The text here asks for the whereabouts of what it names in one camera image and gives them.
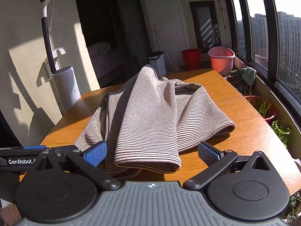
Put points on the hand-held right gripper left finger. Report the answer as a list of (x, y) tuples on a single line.
[(95, 154)]

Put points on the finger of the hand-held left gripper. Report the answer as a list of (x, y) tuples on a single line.
[(60, 156), (35, 147)]

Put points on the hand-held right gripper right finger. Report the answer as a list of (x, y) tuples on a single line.
[(208, 154)]

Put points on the striped grey garment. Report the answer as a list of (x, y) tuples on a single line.
[(150, 113)]

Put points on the person's left hand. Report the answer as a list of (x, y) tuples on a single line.
[(8, 213)]

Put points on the white floor washer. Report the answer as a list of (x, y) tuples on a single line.
[(63, 87)]

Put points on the red flowerpot with grass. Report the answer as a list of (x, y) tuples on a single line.
[(261, 108)]

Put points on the green leafy plant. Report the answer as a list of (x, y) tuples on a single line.
[(294, 207), (281, 131)]

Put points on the large leaf potted plant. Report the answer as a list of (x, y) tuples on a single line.
[(247, 74)]

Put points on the pink bucket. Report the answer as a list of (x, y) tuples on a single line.
[(221, 62)]

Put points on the broom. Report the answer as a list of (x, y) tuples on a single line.
[(173, 67)]

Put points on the red bucket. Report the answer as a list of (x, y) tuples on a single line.
[(191, 60)]

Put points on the bed with pink blanket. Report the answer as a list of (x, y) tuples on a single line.
[(103, 56)]

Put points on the white trash bin black lid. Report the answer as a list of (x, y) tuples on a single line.
[(157, 62)]

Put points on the hanging grey cloth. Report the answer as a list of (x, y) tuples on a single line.
[(216, 35)]

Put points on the dark door with glass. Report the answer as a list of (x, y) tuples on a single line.
[(204, 23)]

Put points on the white tall cabinet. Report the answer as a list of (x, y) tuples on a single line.
[(164, 23)]

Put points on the white wall hook bracket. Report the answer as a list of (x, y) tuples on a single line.
[(58, 51)]

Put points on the black window frame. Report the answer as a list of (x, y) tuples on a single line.
[(270, 16)]

